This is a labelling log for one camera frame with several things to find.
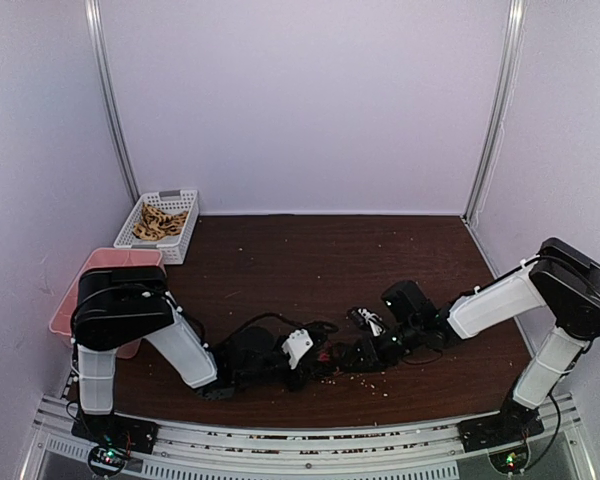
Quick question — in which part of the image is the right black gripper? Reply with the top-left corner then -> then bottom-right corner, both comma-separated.
341,319 -> 423,371

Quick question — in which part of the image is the dark red patterned tie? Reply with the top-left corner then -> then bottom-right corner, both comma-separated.
313,341 -> 386,379

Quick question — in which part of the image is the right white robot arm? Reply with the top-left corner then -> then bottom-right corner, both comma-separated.
337,237 -> 600,442

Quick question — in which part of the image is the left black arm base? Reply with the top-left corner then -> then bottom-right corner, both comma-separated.
71,408 -> 159,454

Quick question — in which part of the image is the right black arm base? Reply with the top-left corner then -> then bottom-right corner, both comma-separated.
457,397 -> 544,452

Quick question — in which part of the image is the white perforated plastic basket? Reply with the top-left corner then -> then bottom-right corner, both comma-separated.
113,190 -> 199,265

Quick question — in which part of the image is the leopard print tie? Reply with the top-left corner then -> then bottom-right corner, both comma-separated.
132,203 -> 188,242

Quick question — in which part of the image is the pink divided plastic box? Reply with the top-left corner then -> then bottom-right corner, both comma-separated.
49,248 -> 165,347

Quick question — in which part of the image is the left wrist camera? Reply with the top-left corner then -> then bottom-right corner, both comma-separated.
281,328 -> 325,370

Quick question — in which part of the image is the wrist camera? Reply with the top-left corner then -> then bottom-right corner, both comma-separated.
281,328 -> 325,370
347,307 -> 386,337

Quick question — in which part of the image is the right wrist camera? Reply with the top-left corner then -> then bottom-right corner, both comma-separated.
347,307 -> 386,337

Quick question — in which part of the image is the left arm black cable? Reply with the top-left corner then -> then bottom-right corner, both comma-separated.
189,312 -> 339,351

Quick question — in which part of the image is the aluminium front rail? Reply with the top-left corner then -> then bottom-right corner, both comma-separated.
15,395 -> 600,479

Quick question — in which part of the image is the right aluminium frame post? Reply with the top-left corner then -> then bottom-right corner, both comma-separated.
463,0 -> 527,226

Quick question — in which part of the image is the aluminium frame post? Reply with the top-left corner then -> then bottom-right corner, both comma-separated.
463,0 -> 527,226
84,0 -> 140,203

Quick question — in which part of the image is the left aluminium frame post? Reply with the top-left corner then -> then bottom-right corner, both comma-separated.
84,0 -> 140,203

